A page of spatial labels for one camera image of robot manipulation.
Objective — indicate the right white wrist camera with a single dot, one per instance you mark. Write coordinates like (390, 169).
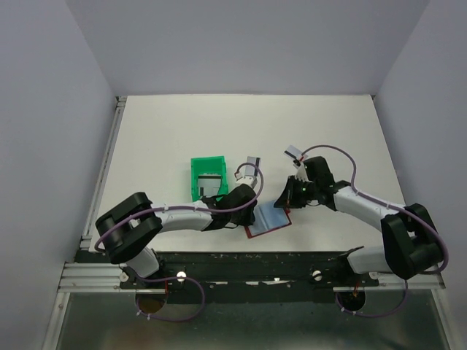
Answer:
(301, 173)

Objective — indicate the silver card in tray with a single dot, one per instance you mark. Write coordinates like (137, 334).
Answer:
(209, 184)

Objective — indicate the green plastic card tray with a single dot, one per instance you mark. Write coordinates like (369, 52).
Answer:
(207, 165)

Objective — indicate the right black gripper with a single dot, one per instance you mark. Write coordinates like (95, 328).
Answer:
(287, 198)

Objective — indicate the front aluminium rail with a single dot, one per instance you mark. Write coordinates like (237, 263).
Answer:
(103, 277)

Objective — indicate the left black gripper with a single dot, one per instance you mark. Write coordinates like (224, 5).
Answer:
(248, 220)

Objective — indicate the white striped card back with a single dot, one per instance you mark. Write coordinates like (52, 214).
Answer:
(253, 164)

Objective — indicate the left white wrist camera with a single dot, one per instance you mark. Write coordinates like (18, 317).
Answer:
(248, 180)

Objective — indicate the white magnetic stripe card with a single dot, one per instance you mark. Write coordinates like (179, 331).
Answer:
(293, 153)

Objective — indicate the red card holder wallet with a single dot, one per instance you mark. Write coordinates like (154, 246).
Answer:
(268, 218)

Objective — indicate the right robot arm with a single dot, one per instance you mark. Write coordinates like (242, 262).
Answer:
(408, 245)

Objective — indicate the left aluminium rail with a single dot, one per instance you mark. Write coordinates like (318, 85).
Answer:
(87, 233)

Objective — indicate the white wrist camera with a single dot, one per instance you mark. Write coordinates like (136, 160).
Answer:
(301, 173)
(248, 180)

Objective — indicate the aluminium rail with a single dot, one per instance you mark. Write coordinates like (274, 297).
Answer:
(87, 233)
(103, 277)

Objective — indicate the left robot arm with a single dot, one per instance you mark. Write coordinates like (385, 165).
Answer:
(126, 230)

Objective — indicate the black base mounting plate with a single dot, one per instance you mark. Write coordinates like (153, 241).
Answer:
(249, 277)

